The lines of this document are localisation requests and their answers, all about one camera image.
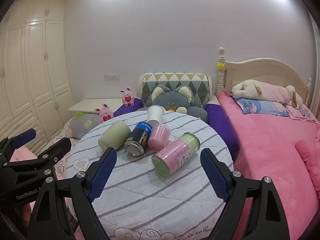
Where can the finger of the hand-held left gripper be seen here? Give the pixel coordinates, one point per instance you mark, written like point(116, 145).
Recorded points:
point(53, 150)
point(23, 137)

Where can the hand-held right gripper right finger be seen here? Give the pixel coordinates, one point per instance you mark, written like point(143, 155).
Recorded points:
point(214, 176)

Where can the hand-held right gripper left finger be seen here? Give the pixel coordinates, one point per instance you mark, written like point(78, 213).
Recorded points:
point(102, 173)

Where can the pale green cup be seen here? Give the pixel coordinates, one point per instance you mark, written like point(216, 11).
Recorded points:
point(113, 135)

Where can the pink ribbed cup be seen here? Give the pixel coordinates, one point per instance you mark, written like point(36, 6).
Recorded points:
point(158, 137)

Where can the white paper cup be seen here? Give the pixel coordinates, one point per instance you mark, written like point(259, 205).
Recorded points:
point(155, 113)

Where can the white heart print sheet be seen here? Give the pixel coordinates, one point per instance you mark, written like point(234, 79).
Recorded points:
point(67, 162)

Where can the grey flower print pillow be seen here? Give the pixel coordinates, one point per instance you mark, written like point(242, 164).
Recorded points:
point(85, 125)

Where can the pink and green canister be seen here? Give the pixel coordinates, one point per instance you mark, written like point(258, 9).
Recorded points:
point(175, 155)

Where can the black and blue can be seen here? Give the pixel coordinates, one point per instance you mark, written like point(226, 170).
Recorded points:
point(137, 140)

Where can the grey striped white tablecloth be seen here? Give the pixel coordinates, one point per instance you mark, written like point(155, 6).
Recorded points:
point(150, 200)

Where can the white nightstand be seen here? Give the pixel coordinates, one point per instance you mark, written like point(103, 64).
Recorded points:
point(90, 103)

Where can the pink plush toy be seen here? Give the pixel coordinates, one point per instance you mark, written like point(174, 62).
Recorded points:
point(105, 113)
point(127, 97)

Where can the pink fleece blanket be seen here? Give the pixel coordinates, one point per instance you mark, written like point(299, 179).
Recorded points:
point(270, 142)

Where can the cream wardrobe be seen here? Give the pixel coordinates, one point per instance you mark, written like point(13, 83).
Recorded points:
point(37, 67)

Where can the blue cartoon pillow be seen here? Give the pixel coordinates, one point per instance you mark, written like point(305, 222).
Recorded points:
point(255, 105)

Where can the grey cat plush cushion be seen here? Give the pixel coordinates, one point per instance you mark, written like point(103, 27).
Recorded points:
point(172, 100)

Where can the white and pink plush dog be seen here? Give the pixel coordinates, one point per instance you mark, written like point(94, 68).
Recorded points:
point(262, 90)

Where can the diamond pattern headboard cushion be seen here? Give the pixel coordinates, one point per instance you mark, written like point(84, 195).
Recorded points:
point(175, 80)

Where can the pink printed pillow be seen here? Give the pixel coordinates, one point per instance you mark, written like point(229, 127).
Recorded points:
point(302, 113)

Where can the yellow star ornament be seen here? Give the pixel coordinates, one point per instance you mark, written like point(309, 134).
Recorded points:
point(220, 66)

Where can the cream wooden headboard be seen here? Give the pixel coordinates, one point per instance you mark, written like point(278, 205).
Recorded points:
point(262, 70)

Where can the grey curtain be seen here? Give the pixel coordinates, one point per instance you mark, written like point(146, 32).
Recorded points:
point(315, 62)

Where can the white wall switch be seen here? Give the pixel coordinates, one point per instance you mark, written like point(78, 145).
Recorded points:
point(111, 77)

